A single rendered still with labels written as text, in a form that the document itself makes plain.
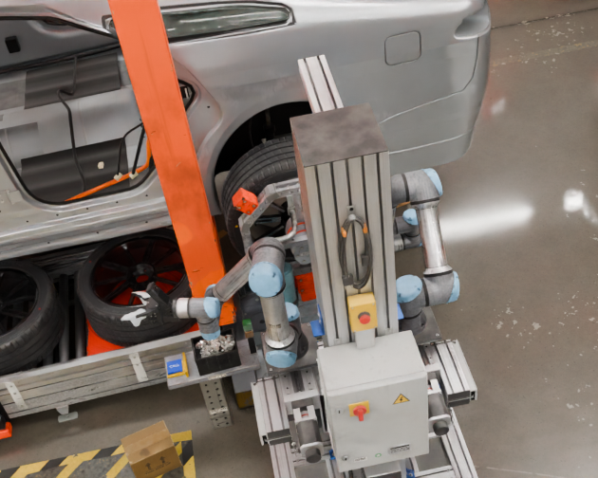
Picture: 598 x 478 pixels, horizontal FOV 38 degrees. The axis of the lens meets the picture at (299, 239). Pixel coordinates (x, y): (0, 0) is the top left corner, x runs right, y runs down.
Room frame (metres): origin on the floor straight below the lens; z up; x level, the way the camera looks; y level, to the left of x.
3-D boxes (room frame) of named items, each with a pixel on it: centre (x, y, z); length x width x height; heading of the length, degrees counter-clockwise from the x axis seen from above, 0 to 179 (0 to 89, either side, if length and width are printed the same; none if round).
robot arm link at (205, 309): (2.22, 0.39, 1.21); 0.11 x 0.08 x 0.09; 79
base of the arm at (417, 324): (2.33, -0.39, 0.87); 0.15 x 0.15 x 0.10
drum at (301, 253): (2.89, -0.02, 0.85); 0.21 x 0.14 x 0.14; 6
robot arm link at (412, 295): (2.33, -0.40, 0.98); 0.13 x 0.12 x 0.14; 93
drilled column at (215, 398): (2.59, 0.52, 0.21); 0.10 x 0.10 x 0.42; 6
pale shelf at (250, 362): (2.59, 0.49, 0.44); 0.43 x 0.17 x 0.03; 96
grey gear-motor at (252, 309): (3.11, 0.27, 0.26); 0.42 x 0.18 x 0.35; 6
